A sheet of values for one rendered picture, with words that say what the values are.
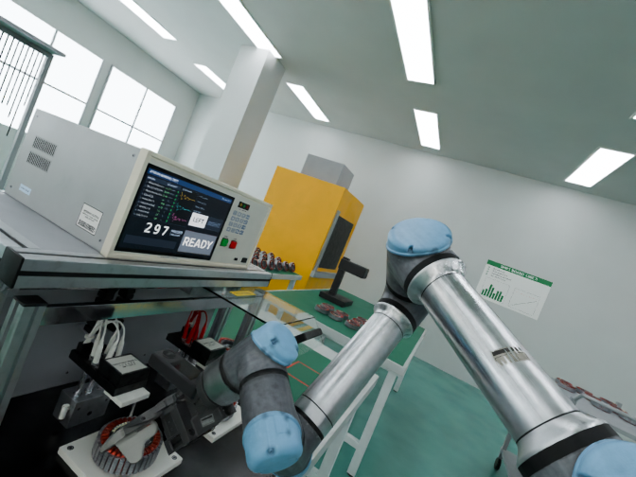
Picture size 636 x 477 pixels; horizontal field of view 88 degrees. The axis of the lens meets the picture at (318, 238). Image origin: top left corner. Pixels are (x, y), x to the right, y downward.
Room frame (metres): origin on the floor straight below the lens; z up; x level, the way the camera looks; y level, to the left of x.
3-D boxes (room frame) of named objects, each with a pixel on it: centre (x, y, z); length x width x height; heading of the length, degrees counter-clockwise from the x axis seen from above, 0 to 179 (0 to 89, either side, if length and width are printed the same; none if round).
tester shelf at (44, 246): (0.84, 0.43, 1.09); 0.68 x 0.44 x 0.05; 157
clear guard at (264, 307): (0.88, 0.07, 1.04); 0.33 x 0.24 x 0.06; 67
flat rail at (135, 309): (0.75, 0.23, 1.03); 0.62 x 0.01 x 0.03; 157
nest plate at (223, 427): (0.82, 0.09, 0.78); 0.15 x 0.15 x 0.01; 67
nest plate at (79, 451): (0.60, 0.18, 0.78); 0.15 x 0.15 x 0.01; 67
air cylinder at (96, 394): (0.66, 0.31, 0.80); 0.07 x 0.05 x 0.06; 157
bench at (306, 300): (2.98, -0.62, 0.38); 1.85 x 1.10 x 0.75; 157
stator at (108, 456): (0.60, 0.18, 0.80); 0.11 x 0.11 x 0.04
